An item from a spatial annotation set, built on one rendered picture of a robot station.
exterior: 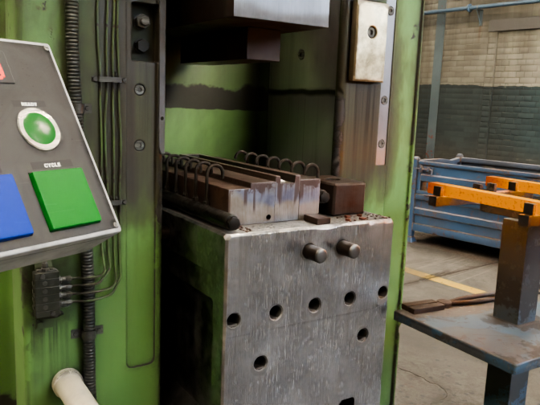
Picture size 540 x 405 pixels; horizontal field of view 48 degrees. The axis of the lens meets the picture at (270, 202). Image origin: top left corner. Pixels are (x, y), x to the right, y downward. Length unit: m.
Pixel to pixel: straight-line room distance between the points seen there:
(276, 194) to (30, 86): 0.48
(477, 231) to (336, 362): 3.79
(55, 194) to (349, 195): 0.63
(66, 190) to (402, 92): 0.93
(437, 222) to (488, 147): 4.78
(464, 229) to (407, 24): 3.60
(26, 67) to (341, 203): 0.64
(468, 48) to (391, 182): 8.61
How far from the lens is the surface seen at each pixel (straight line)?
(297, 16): 1.11
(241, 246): 1.01
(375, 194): 1.45
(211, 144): 1.56
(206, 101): 1.55
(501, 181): 1.49
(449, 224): 5.04
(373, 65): 1.38
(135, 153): 1.12
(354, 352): 1.24
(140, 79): 1.12
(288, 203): 1.12
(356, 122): 1.38
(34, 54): 0.88
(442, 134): 10.23
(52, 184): 0.77
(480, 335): 1.25
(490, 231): 4.88
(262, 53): 1.19
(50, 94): 0.85
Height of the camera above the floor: 1.14
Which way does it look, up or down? 10 degrees down
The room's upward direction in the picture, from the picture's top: 2 degrees clockwise
